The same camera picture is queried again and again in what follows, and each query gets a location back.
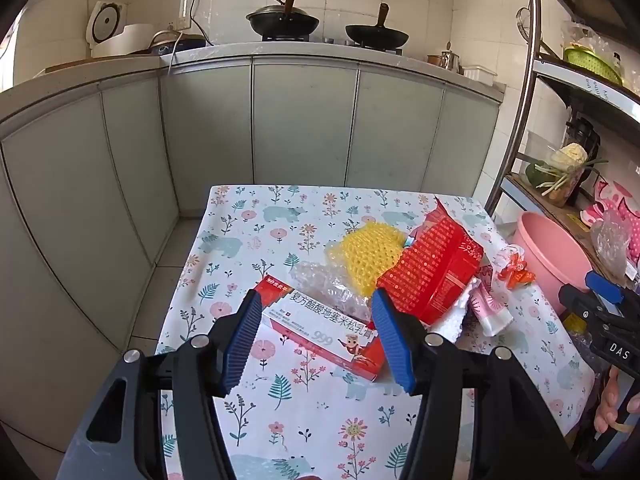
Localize metal strainer ladle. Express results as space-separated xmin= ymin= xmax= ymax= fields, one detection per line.
xmin=516 ymin=6 xmax=535 ymax=42

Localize grey kitchen cabinet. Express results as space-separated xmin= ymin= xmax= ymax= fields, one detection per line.
xmin=0 ymin=41 xmax=505 ymax=443

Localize pink white tube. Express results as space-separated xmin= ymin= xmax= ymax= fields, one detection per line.
xmin=467 ymin=280 xmax=515 ymax=337

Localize white red medicine box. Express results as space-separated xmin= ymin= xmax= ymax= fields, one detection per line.
xmin=251 ymin=275 xmax=387 ymax=382

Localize white rectangular container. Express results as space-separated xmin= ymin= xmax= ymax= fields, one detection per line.
xmin=462 ymin=64 xmax=499 ymax=87

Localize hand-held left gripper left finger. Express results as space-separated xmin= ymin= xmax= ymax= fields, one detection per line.
xmin=57 ymin=290 xmax=263 ymax=480

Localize orange white wrapper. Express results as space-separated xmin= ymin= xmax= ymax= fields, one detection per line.
xmin=492 ymin=244 xmax=537 ymax=290

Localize black wok with lid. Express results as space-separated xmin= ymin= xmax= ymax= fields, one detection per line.
xmin=245 ymin=0 xmax=321 ymax=42

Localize pink plastic basin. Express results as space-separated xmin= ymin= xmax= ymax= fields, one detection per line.
xmin=514 ymin=211 xmax=610 ymax=317

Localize clear bubble wrap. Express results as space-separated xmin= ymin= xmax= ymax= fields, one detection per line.
xmin=289 ymin=260 xmax=377 ymax=323

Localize metal shelf rack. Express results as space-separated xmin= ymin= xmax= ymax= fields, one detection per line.
xmin=484 ymin=0 xmax=640 ymax=281

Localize white tissue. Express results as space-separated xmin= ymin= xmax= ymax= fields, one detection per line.
xmin=429 ymin=280 xmax=482 ymax=345

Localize person's right hand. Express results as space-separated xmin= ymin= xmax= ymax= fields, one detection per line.
xmin=594 ymin=364 xmax=640 ymax=434

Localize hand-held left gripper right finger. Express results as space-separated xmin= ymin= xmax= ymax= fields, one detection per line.
xmin=371 ymin=287 xmax=581 ymax=480

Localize red paper package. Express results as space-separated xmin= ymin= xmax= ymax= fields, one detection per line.
xmin=376 ymin=196 xmax=485 ymax=327

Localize black blender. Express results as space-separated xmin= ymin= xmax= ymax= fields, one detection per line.
xmin=565 ymin=116 xmax=602 ymax=206

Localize clear plastic bag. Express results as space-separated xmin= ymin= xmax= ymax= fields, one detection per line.
xmin=590 ymin=209 xmax=629 ymax=277

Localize clear vegetable container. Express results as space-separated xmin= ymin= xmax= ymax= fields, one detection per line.
xmin=525 ymin=130 xmax=592 ymax=207

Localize pink dotted cloth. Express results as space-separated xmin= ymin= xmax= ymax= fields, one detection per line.
xmin=581 ymin=179 xmax=640 ymax=267

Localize green plastic basket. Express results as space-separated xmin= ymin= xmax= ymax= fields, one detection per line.
xmin=562 ymin=46 xmax=624 ymax=87

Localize floral bear tablecloth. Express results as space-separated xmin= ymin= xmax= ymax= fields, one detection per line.
xmin=154 ymin=185 xmax=597 ymax=480

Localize metal kettle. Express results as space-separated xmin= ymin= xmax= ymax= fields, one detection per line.
xmin=439 ymin=41 xmax=464 ymax=74

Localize yellow foam fruit net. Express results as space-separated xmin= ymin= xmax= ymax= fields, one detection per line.
xmin=325 ymin=224 xmax=407 ymax=300

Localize white rice cooker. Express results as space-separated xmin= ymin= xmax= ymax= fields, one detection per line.
xmin=84 ymin=0 xmax=157 ymax=59

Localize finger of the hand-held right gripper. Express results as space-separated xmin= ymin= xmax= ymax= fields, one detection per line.
xmin=558 ymin=283 xmax=640 ymax=343
xmin=584 ymin=270 xmax=640 ymax=311

